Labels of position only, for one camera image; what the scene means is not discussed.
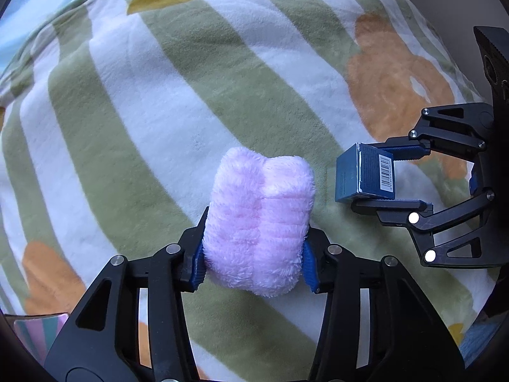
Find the pink fluffy headband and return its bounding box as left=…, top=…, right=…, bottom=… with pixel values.
left=203, top=147, right=316, bottom=298

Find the striped floral blanket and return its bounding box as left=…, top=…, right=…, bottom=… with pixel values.
left=0, top=0, right=498, bottom=382

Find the cardboard box with pink lining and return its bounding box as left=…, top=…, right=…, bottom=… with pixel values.
left=6, top=313, right=69, bottom=366

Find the small blue box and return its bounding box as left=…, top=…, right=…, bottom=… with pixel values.
left=335, top=143, right=395, bottom=202

